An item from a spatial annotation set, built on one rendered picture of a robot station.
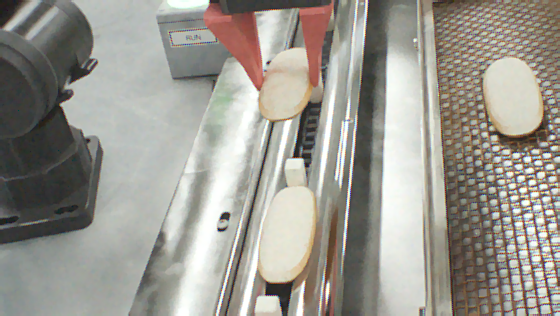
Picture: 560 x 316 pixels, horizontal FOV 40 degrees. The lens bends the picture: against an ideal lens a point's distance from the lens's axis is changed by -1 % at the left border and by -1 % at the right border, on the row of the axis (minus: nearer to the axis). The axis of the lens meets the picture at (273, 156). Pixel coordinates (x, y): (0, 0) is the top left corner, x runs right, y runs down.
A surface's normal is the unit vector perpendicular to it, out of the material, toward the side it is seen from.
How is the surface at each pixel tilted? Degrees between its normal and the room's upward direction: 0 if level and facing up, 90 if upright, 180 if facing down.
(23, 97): 90
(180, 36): 90
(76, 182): 90
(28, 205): 90
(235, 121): 0
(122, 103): 0
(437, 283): 10
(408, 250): 0
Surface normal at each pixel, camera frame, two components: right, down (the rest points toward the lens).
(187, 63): -0.14, 0.58
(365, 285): -0.16, -0.81
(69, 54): 0.95, -0.05
